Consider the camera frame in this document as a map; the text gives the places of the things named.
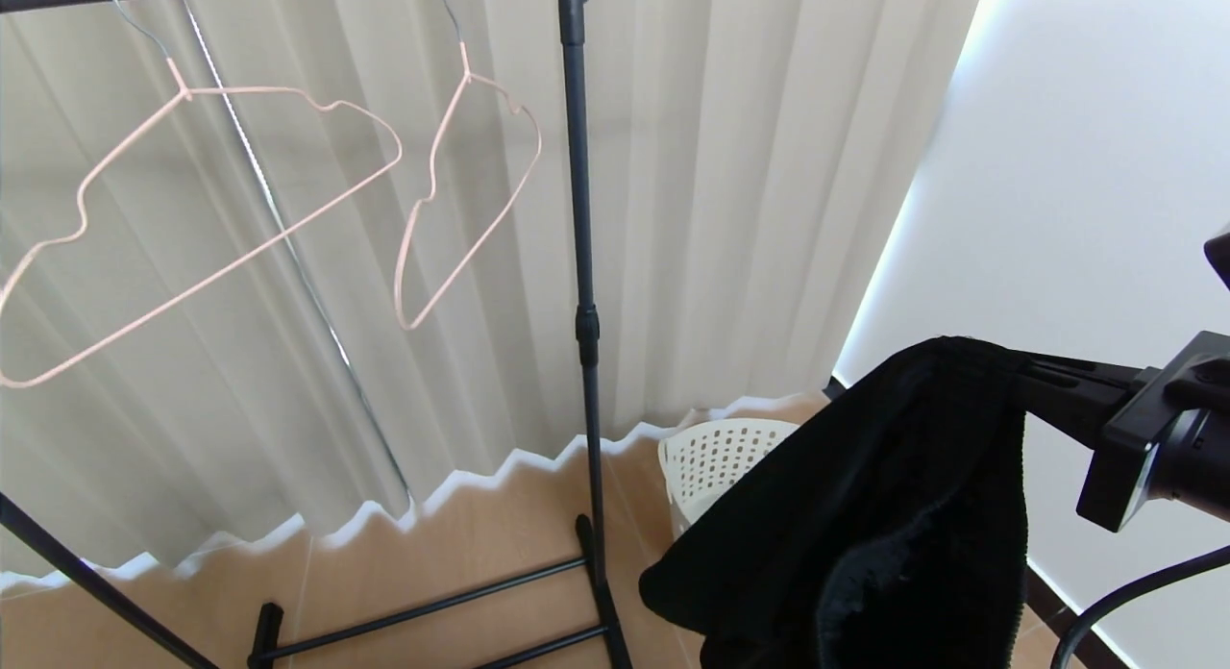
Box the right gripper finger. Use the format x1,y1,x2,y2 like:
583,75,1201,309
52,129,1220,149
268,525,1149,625
1021,353,1145,394
1023,386,1137,450

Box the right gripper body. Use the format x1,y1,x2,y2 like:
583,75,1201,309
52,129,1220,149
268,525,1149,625
1076,366,1230,533

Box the black shorts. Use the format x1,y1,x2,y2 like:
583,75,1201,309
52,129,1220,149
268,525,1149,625
639,337,1031,669

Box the pink clothes hanger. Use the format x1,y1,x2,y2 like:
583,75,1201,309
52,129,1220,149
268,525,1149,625
0,0,404,389
394,0,543,332

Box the white laundry basket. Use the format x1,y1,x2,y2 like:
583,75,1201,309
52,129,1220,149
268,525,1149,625
658,418,803,540

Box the black clothes rack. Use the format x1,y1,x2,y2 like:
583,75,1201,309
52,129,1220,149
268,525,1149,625
0,0,871,669

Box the beige curtain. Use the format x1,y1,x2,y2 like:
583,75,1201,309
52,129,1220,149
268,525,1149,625
0,0,986,593

